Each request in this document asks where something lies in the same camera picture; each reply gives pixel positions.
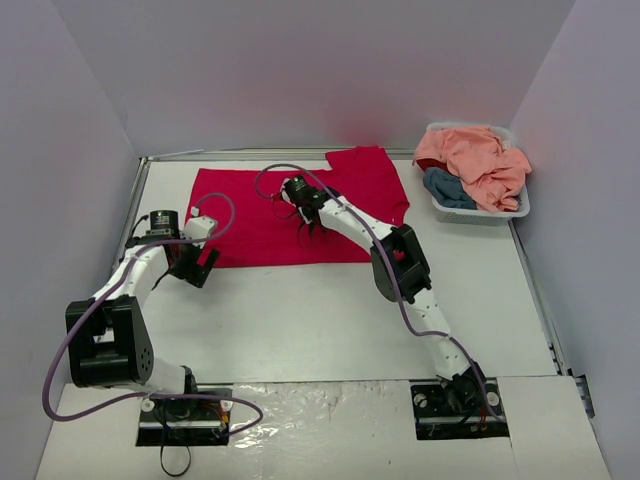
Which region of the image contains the crimson red t shirt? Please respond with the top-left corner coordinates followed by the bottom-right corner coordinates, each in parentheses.
top-left (189, 146), bottom-right (409, 268)

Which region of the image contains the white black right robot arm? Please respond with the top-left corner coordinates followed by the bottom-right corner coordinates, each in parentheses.
top-left (280, 175), bottom-right (502, 421)

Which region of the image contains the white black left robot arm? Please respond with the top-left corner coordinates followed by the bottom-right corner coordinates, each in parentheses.
top-left (65, 210), bottom-right (220, 418)

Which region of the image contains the dark red t shirt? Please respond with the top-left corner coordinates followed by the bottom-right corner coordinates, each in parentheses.
top-left (414, 158), bottom-right (448, 172)

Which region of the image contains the teal blue t shirt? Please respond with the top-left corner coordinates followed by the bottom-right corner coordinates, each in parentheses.
top-left (423, 167), bottom-right (477, 210)

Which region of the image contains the white plastic laundry basket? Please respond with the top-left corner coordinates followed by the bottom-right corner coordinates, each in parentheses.
top-left (424, 120), bottom-right (532, 227)

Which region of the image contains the salmon pink t shirt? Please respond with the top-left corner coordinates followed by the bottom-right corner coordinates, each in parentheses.
top-left (412, 124), bottom-right (533, 214)

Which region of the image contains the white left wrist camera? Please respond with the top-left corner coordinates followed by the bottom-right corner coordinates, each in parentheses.
top-left (183, 206), bottom-right (218, 248)

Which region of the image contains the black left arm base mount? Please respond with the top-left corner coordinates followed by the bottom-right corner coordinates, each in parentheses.
top-left (135, 398), bottom-right (233, 447)

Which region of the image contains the black cable loop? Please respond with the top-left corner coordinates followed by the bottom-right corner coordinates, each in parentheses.
top-left (158, 439), bottom-right (193, 476)

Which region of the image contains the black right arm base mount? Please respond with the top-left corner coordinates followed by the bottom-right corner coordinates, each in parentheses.
top-left (410, 380), bottom-right (509, 441)

